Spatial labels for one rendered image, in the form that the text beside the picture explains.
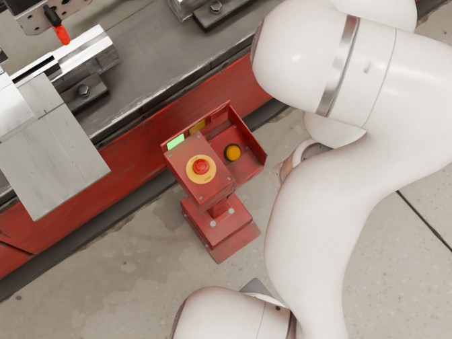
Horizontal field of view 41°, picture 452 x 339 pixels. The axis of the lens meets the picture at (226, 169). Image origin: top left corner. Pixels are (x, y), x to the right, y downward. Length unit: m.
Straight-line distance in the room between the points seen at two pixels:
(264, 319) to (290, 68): 0.34
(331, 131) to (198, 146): 0.65
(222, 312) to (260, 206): 1.49
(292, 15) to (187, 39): 0.91
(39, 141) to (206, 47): 0.45
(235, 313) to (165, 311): 1.43
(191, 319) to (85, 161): 0.57
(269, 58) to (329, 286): 0.27
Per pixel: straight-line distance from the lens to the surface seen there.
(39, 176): 1.27
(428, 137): 0.58
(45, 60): 1.35
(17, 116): 1.32
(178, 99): 1.52
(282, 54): 0.56
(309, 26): 0.56
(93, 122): 1.41
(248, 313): 0.77
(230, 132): 1.51
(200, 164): 1.42
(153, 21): 1.49
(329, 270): 0.67
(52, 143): 1.28
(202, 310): 0.76
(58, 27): 1.12
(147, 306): 2.19
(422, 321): 2.29
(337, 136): 0.87
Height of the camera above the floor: 2.18
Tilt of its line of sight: 75 degrees down
